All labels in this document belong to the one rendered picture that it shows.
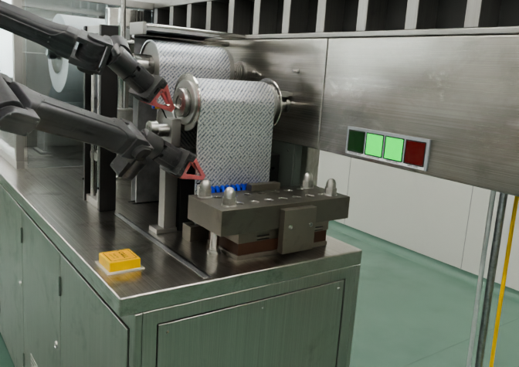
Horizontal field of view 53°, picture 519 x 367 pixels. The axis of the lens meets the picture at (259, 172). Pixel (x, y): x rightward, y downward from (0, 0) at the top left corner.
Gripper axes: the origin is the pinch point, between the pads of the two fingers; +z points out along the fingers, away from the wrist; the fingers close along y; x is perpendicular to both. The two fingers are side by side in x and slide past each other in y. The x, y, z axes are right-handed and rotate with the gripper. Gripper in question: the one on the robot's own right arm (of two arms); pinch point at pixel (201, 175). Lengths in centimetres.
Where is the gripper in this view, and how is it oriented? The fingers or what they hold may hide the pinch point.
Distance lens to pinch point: 134.9
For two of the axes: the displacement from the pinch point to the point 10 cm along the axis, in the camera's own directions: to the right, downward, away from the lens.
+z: 6.6, 4.5, 5.9
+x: 4.7, -8.7, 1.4
